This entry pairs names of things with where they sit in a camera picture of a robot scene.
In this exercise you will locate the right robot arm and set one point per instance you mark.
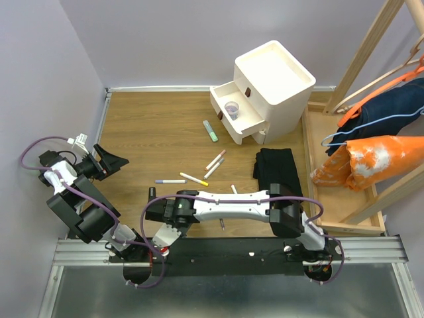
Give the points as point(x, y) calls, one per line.
point(275, 206)

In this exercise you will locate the green grey highlighter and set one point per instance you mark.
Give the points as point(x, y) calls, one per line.
point(210, 131)

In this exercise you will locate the translucent purple cup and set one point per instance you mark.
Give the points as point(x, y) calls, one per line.
point(232, 108)

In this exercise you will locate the pink tip marker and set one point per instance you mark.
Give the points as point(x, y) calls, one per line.
point(234, 189)

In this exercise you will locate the white bottom drawer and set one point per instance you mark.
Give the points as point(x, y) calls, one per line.
point(246, 125)

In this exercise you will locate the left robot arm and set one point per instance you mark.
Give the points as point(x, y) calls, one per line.
point(83, 208)

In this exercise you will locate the orange black highlighter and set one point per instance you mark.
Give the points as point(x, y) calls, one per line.
point(151, 193)

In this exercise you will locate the beige tip marker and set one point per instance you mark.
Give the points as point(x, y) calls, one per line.
point(215, 160)

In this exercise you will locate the orange white garment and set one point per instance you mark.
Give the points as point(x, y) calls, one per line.
point(363, 162)

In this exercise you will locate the dark purple pen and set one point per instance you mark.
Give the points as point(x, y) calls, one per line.
point(222, 224)

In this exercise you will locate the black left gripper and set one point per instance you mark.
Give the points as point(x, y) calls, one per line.
point(111, 162)

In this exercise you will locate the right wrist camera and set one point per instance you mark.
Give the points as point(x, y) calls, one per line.
point(165, 237)

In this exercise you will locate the yellow tip marker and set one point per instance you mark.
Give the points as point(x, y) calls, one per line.
point(193, 179)

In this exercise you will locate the dark blue jeans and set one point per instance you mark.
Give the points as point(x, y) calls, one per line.
point(386, 114)

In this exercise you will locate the black mounting base bar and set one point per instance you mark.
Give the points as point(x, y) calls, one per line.
point(236, 257)

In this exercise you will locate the grey tip marker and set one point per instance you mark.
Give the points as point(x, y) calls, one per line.
point(213, 169)

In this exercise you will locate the wooden hanger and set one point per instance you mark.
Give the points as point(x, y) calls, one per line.
point(410, 61)

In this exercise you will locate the wooden clothes rack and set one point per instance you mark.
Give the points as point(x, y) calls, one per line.
point(346, 211)

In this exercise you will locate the white drawer cabinet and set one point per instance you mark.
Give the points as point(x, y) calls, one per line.
point(280, 87)

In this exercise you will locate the orange hanger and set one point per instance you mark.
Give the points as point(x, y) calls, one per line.
point(355, 110)

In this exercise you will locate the black folded cloth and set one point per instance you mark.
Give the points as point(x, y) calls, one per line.
point(277, 166)

